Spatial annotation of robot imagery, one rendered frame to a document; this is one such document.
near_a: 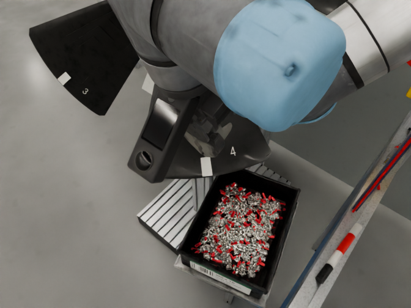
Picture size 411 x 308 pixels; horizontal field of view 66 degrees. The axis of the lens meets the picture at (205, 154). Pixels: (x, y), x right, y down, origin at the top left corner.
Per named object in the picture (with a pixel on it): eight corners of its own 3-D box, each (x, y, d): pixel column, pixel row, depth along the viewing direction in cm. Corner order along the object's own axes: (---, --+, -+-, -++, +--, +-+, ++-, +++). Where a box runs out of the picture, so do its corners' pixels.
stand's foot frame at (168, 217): (218, 146, 182) (219, 137, 176) (287, 190, 164) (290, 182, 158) (139, 222, 153) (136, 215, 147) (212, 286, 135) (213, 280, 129)
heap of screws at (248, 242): (224, 184, 71) (224, 175, 68) (285, 208, 67) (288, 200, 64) (185, 261, 60) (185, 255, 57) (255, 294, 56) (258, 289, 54)
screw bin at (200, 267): (222, 178, 73) (223, 160, 67) (293, 205, 68) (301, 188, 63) (178, 264, 61) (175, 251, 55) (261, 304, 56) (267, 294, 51)
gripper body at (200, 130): (246, 106, 44) (239, 46, 33) (210, 153, 42) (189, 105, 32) (205, 84, 47) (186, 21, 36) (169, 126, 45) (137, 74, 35)
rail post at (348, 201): (315, 242, 147) (395, 131, 85) (323, 247, 146) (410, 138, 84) (311, 248, 145) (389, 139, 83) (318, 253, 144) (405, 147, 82)
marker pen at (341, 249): (356, 221, 59) (316, 276, 53) (364, 226, 58) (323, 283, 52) (353, 224, 60) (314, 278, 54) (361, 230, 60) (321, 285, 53)
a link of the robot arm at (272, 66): (366, 63, 24) (258, 3, 28) (348, -2, 14) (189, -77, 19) (301, 146, 26) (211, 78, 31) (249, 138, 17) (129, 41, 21)
